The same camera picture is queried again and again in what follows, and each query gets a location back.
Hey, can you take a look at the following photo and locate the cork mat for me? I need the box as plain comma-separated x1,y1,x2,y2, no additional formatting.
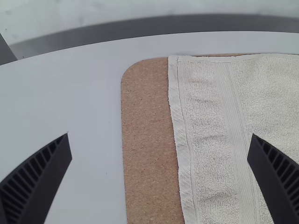
121,53,257,224

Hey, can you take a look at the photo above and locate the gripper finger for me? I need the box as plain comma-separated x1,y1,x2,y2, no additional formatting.
0,132,73,224
247,133,299,224

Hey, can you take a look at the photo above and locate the pale towel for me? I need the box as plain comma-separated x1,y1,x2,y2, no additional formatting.
168,53,299,224

